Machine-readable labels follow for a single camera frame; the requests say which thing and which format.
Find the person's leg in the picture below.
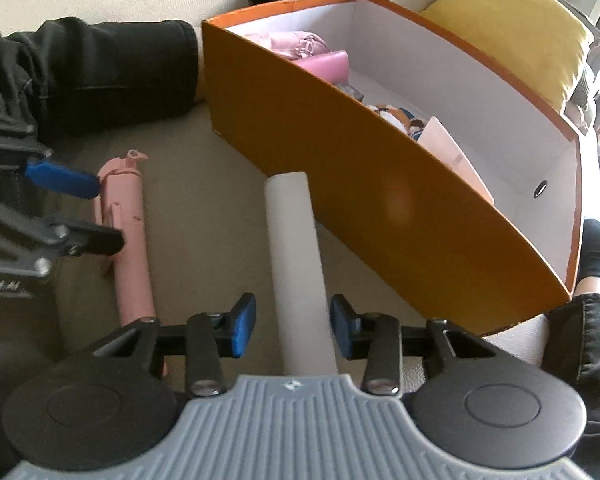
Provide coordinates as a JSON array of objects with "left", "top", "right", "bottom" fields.
[
  {"left": 0, "top": 17, "right": 198, "bottom": 146},
  {"left": 540, "top": 277, "right": 600, "bottom": 466}
]

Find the red panda plush toy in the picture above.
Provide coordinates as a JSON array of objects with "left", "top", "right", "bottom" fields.
[{"left": 365, "top": 104, "right": 428, "bottom": 141}]

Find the orange cardboard box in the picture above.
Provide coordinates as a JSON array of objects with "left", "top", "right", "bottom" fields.
[{"left": 201, "top": 0, "right": 593, "bottom": 338}]

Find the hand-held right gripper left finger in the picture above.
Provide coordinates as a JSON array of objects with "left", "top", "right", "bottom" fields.
[{"left": 92, "top": 292, "right": 258, "bottom": 396}]

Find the grey cushion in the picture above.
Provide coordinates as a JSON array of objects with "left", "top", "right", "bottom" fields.
[{"left": 565, "top": 65, "right": 597, "bottom": 127}]

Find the pink folding stick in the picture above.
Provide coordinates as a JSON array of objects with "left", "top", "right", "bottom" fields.
[{"left": 92, "top": 149, "right": 170, "bottom": 378}]

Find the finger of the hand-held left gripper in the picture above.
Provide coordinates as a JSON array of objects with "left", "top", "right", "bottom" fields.
[
  {"left": 10, "top": 209, "right": 127, "bottom": 278},
  {"left": 24, "top": 147, "right": 101, "bottom": 201}
]

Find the pink wallet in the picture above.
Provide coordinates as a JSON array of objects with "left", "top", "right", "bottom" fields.
[{"left": 292, "top": 50, "right": 351, "bottom": 85}]

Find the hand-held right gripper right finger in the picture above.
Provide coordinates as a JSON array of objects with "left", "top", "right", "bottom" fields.
[{"left": 329, "top": 294, "right": 496, "bottom": 396}]

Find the person's left leg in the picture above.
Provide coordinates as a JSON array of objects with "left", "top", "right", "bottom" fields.
[{"left": 0, "top": 17, "right": 198, "bottom": 146}]

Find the beige sofa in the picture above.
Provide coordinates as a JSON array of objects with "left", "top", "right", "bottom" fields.
[{"left": 0, "top": 0, "right": 600, "bottom": 480}]

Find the pink quilted pouch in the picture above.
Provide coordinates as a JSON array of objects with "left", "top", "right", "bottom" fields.
[{"left": 242, "top": 30, "right": 331, "bottom": 58}]

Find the person's right leg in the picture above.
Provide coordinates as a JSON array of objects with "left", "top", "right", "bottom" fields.
[{"left": 540, "top": 277, "right": 600, "bottom": 466}]

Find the yellow pillow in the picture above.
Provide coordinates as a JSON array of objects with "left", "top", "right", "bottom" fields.
[{"left": 420, "top": 0, "right": 593, "bottom": 113}]

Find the white paper tube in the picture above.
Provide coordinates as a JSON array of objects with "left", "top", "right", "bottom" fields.
[{"left": 262, "top": 171, "right": 338, "bottom": 377}]

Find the pale pink card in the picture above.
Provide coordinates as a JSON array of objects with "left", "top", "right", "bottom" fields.
[{"left": 417, "top": 116, "right": 496, "bottom": 206}]

